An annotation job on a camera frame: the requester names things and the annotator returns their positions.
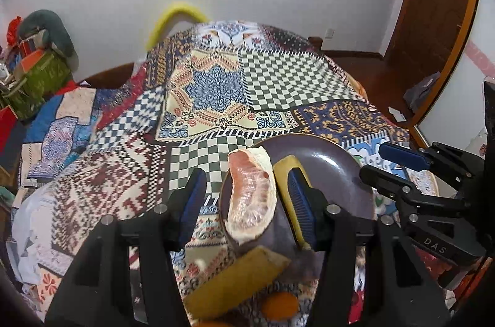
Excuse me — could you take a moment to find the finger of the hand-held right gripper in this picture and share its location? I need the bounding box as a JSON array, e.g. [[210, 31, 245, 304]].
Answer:
[[359, 165, 459, 206], [378, 141, 485, 178]]

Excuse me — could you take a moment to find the peeled pomelo segment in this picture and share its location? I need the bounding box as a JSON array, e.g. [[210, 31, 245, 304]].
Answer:
[[226, 147, 278, 246]]

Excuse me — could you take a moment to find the yellow foam tube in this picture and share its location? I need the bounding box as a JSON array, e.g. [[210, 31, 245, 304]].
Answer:
[[146, 2, 209, 50]]

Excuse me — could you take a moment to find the dark brown round plate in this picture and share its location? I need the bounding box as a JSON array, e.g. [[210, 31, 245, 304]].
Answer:
[[218, 133, 376, 270]]

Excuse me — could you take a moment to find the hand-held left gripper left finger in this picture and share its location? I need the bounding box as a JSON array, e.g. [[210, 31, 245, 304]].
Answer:
[[44, 168, 208, 327]]

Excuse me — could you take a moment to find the red flat box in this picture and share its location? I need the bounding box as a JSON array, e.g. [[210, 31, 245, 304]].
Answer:
[[0, 106, 18, 154]]

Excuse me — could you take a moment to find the orange small box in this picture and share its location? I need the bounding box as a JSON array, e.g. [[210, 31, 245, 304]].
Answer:
[[21, 50, 48, 73]]

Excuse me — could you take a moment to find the green cardboard box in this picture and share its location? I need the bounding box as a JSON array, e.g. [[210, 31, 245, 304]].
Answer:
[[0, 50, 74, 120]]

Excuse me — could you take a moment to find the patchwork printed blanket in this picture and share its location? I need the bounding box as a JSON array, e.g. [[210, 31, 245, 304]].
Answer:
[[11, 19, 441, 327]]

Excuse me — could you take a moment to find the grey bag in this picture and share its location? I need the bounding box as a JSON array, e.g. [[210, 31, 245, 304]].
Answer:
[[404, 72, 442, 115]]

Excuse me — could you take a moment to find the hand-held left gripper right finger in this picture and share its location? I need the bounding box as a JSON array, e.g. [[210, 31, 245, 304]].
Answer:
[[286, 166, 453, 327]]

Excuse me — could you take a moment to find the green neck pillow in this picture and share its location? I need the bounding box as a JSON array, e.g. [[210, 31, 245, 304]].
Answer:
[[17, 10, 80, 69]]

